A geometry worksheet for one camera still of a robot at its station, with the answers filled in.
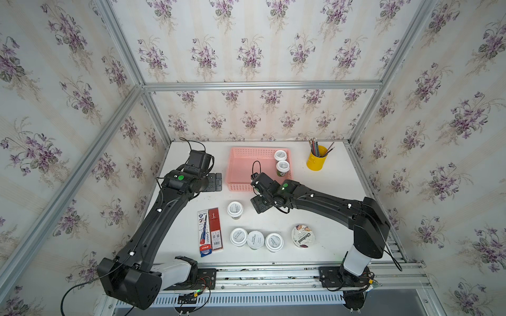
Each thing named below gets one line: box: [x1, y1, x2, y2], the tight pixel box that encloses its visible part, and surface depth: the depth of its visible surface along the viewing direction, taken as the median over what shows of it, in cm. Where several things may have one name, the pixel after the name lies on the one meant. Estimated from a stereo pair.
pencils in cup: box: [308, 137, 336, 158], surface depth 102 cm
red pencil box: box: [208, 207, 224, 252], surface depth 86 cm
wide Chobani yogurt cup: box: [291, 224, 315, 249], surface depth 80 cm
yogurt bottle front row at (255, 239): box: [247, 230, 265, 250], surface depth 78 cm
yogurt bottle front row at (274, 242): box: [264, 232, 284, 253], surface depth 78 cm
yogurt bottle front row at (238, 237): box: [229, 227, 249, 247], surface depth 78 cm
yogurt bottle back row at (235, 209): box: [226, 200, 244, 220], surface depth 87 cm
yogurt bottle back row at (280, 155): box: [274, 149, 288, 162], surface depth 106 cm
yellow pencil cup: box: [306, 144, 329, 172], surface depth 104 cm
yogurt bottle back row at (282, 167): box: [275, 159, 291, 178], surface depth 103 cm
